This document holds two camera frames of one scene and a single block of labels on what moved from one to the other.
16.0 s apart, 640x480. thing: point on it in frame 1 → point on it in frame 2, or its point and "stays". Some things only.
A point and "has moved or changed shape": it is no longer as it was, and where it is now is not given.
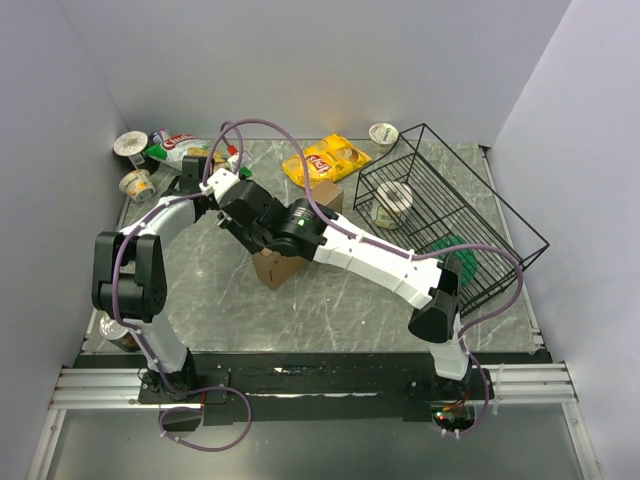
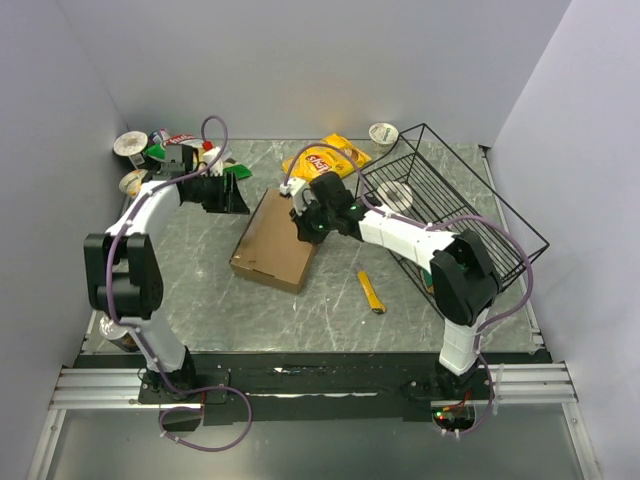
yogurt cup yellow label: (138, 185) stays
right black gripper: (229, 225) → (305, 234)
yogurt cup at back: (383, 135) stays
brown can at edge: (117, 334) stays
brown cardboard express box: (271, 268) has moved or changed shape
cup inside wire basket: (392, 197) stays
